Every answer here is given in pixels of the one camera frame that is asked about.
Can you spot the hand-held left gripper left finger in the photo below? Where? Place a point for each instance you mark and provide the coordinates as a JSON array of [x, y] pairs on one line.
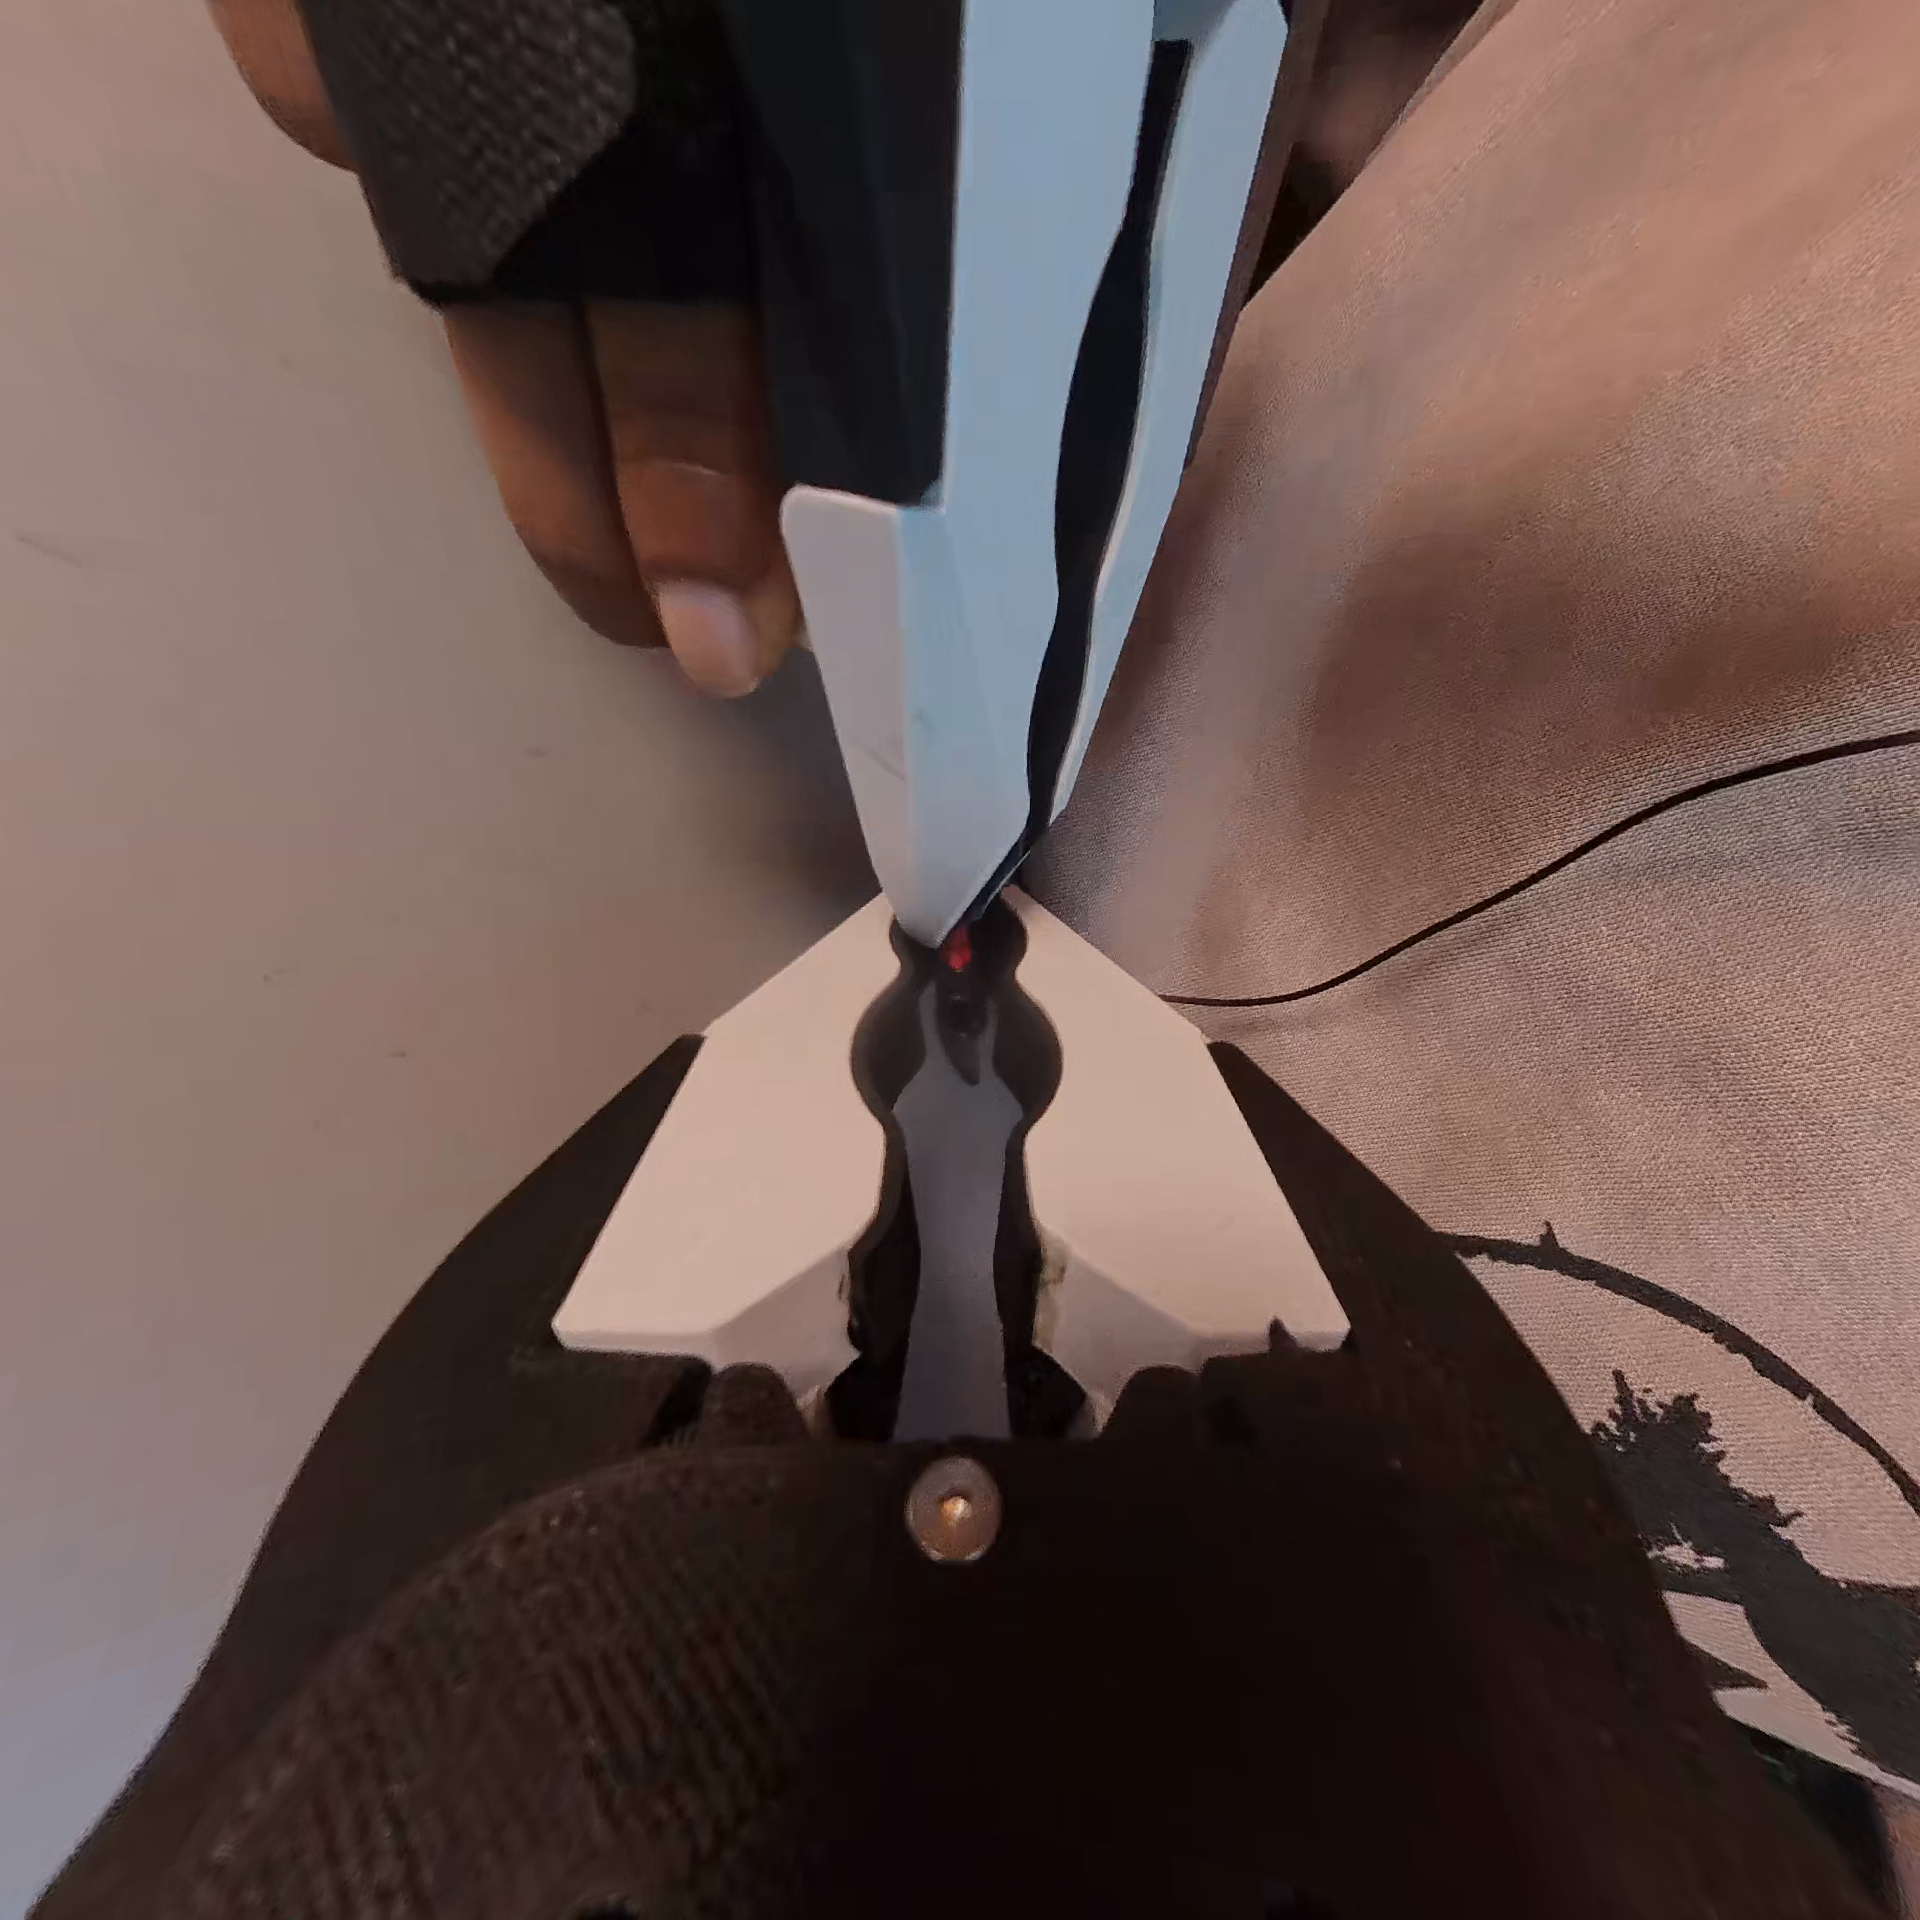
[[722, 1200]]

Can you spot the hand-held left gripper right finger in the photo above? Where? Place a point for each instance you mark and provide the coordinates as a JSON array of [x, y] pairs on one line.
[[1186, 1200]]

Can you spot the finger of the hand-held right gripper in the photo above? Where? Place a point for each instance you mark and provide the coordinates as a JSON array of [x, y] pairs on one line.
[[991, 450], [1201, 299]]

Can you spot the black lego assembly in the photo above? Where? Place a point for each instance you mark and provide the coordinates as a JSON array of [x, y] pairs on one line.
[[962, 1023]]

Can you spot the person's right hand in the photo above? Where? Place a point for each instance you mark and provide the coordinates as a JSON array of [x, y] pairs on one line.
[[645, 481]]

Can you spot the person's beige printed hoodie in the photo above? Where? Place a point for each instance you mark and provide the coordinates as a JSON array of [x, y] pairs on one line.
[[1500, 600]]

